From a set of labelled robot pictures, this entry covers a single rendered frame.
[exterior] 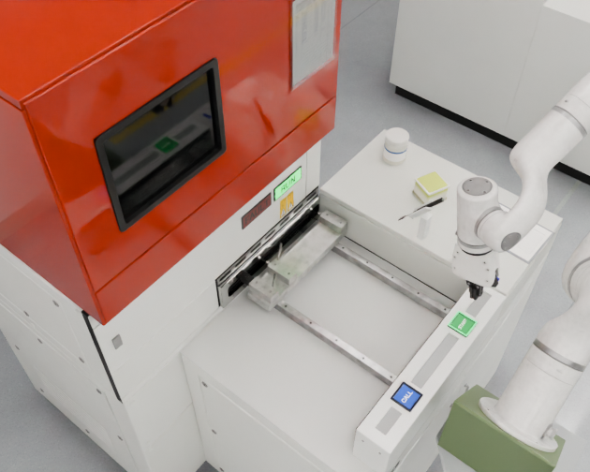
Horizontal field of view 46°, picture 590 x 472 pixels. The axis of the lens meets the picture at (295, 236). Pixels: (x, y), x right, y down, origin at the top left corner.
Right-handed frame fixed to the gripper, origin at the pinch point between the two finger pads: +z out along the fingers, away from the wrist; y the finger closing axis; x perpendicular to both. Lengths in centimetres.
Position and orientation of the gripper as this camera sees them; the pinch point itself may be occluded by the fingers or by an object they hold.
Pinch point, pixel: (476, 289)
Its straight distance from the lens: 170.8
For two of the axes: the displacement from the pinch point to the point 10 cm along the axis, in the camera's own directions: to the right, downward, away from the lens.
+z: 1.6, 7.3, 6.6
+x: 6.3, -5.9, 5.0
